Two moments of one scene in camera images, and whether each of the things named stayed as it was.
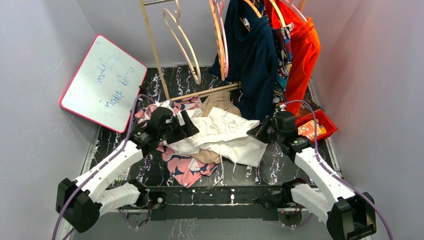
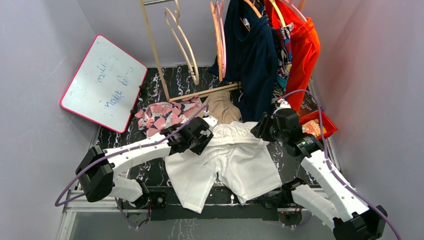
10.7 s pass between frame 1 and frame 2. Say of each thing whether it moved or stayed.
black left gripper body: moved
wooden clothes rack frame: stayed
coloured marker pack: stayed
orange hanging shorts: stayed
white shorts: moved
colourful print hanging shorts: stayed
